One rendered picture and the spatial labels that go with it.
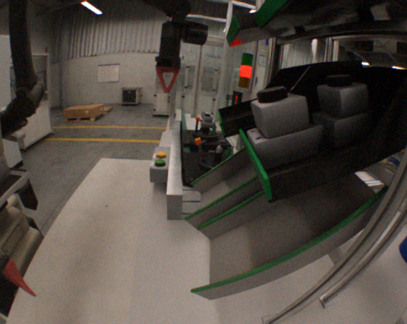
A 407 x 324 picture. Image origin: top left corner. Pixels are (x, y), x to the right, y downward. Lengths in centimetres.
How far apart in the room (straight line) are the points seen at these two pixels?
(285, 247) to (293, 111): 18
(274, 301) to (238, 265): 21
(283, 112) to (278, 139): 3
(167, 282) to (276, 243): 27
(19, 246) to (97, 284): 38
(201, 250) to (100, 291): 28
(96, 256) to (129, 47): 887
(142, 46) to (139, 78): 154
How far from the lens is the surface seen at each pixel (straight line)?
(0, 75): 343
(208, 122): 93
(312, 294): 31
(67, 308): 48
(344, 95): 19
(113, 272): 48
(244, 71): 79
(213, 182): 44
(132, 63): 889
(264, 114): 15
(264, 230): 29
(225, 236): 34
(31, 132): 459
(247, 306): 45
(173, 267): 47
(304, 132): 17
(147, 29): 905
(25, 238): 77
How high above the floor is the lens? 127
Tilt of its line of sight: 26 degrees down
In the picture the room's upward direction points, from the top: 7 degrees clockwise
